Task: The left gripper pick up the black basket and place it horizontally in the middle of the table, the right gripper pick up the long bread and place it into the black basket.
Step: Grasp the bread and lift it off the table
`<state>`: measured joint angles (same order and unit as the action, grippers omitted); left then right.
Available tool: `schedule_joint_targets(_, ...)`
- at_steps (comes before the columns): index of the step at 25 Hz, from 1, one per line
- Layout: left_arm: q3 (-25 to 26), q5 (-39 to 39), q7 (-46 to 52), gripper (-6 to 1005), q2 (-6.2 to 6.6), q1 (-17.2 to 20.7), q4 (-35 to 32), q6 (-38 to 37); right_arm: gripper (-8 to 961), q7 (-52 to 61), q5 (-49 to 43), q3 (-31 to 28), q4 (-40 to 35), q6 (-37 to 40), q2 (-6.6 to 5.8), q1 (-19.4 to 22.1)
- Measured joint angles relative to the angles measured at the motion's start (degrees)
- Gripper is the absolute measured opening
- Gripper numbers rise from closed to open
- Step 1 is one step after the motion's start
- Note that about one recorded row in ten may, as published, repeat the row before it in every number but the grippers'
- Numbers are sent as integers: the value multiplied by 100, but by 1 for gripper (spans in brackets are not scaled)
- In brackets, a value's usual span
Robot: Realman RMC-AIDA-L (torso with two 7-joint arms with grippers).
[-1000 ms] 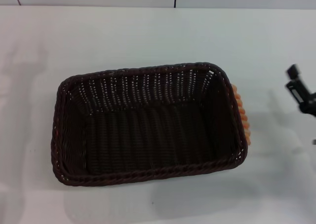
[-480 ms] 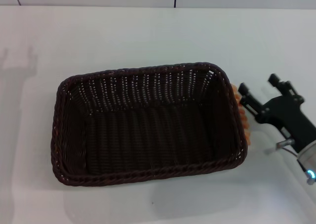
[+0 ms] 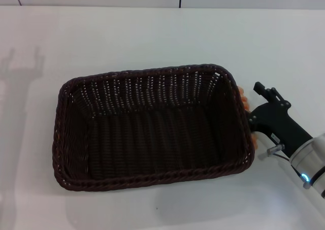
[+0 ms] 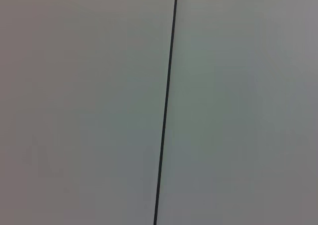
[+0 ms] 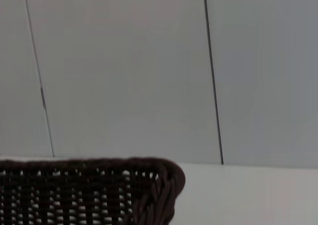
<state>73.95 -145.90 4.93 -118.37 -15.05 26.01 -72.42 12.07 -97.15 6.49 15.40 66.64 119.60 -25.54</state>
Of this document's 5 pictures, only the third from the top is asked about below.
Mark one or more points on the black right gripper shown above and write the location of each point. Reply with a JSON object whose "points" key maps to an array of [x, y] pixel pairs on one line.
{"points": [[279, 126]]}

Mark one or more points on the orange striped bread roll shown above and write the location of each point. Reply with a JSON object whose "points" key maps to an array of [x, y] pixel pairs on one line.
{"points": [[244, 99]]}

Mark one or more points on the dark brown woven basket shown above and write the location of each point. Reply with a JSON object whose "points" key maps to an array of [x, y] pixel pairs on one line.
{"points": [[152, 136]]}

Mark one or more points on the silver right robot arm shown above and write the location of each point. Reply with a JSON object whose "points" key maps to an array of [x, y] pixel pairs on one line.
{"points": [[311, 161]]}

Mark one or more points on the silver metal connector plug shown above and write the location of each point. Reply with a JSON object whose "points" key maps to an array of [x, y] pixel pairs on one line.
{"points": [[271, 150]]}

